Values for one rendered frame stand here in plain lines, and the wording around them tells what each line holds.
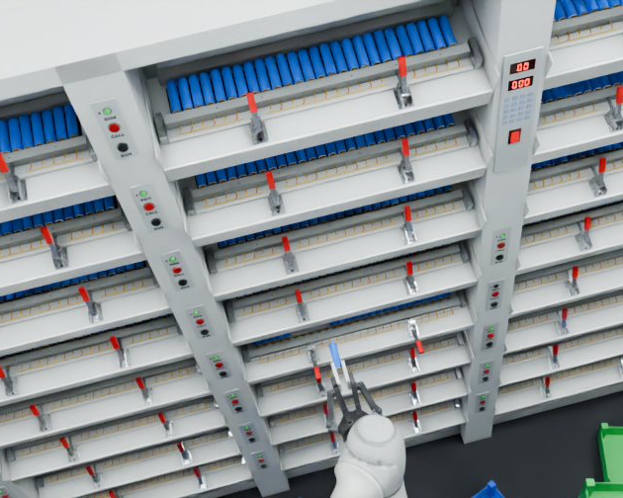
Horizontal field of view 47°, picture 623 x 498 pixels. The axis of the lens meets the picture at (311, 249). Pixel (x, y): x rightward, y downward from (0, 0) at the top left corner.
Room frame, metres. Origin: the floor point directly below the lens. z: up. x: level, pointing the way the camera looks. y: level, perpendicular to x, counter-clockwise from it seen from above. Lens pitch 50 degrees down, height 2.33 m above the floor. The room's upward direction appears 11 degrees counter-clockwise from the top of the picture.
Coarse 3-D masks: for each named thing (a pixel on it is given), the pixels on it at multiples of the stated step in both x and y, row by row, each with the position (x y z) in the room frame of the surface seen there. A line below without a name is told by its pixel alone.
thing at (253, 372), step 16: (464, 304) 1.03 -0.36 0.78; (352, 320) 1.06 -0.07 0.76; (416, 320) 1.03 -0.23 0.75; (432, 320) 1.02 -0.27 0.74; (448, 320) 1.01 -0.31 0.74; (464, 320) 1.01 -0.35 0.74; (352, 336) 1.02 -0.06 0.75; (368, 336) 1.01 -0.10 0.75; (384, 336) 1.00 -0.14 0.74; (400, 336) 1.00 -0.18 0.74; (432, 336) 0.99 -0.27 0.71; (240, 352) 1.02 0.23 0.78; (304, 352) 1.00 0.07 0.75; (320, 352) 0.99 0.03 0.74; (352, 352) 0.98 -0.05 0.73; (368, 352) 0.98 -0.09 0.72; (256, 368) 0.98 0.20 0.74; (272, 368) 0.98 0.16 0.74; (288, 368) 0.97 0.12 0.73; (304, 368) 0.96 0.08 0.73
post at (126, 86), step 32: (64, 64) 0.95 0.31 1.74; (96, 96) 0.95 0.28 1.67; (128, 96) 0.95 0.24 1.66; (96, 128) 0.95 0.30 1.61; (128, 160) 0.95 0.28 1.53; (128, 192) 0.95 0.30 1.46; (160, 192) 0.95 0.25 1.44; (192, 256) 0.95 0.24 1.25; (192, 288) 0.95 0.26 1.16; (192, 352) 0.95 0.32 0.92; (224, 352) 0.95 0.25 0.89; (224, 384) 0.95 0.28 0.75; (224, 416) 0.95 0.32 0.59; (256, 416) 0.95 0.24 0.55; (256, 448) 0.95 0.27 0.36; (256, 480) 0.95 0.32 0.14
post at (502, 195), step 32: (480, 0) 1.08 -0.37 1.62; (512, 0) 0.99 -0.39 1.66; (544, 0) 1.00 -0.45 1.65; (512, 32) 0.99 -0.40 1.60; (544, 32) 1.00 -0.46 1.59; (544, 64) 1.00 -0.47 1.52; (480, 192) 1.02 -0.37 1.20; (512, 192) 1.00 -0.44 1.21; (512, 224) 1.00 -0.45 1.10; (480, 256) 0.99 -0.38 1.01; (512, 256) 1.00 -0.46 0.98; (480, 288) 0.99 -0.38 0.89; (512, 288) 1.00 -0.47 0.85; (480, 320) 0.99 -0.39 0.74; (480, 352) 0.99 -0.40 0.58; (480, 384) 0.99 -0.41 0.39; (480, 416) 0.99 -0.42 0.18
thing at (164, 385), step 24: (192, 360) 1.02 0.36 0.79; (96, 384) 1.00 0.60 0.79; (120, 384) 1.01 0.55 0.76; (144, 384) 0.98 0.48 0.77; (168, 384) 0.98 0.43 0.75; (192, 384) 0.97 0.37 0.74; (0, 408) 0.99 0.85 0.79; (24, 408) 0.99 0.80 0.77; (48, 408) 0.98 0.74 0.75; (72, 408) 0.97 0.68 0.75; (96, 408) 0.96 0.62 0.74; (120, 408) 0.95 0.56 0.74; (144, 408) 0.94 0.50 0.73; (0, 432) 0.95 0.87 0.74; (24, 432) 0.94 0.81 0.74; (48, 432) 0.93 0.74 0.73
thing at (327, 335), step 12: (456, 300) 1.04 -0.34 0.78; (408, 312) 1.04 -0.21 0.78; (420, 312) 1.03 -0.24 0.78; (444, 312) 1.03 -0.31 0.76; (360, 324) 1.03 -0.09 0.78; (372, 324) 1.02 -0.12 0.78; (384, 324) 1.03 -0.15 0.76; (312, 336) 1.02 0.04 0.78; (324, 336) 1.02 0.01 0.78; (336, 336) 1.02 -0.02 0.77; (360, 336) 1.01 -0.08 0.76; (264, 348) 1.01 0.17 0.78; (276, 348) 1.01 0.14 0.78; (288, 348) 1.01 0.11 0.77
